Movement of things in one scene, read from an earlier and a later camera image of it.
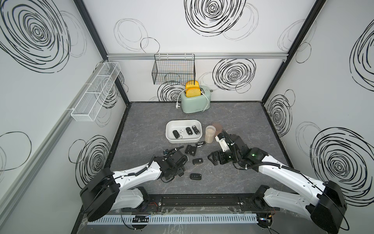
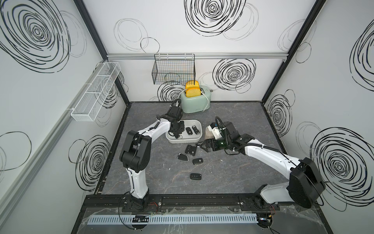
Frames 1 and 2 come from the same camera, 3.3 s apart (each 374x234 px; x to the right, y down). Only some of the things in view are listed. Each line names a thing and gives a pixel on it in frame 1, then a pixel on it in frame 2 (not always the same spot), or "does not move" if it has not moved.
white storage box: [182, 131] does not move
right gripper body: [224, 157] to [216, 144]
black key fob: [189, 130] does not move
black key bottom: [196, 176] does not move
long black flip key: [196, 129] does not move
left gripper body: [177, 171] to [179, 126]
